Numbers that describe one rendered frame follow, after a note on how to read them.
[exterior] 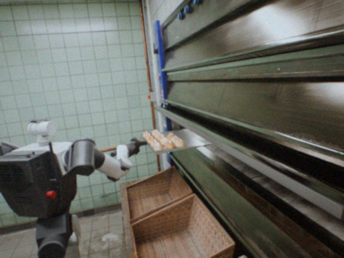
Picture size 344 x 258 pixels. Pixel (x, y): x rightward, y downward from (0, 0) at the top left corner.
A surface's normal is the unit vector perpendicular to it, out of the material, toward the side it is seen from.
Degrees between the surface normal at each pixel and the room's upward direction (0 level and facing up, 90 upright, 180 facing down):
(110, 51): 90
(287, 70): 90
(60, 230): 45
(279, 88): 70
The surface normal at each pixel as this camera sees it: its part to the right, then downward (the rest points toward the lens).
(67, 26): 0.25, 0.18
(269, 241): -0.94, -0.20
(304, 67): -0.96, 0.15
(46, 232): 0.13, -0.56
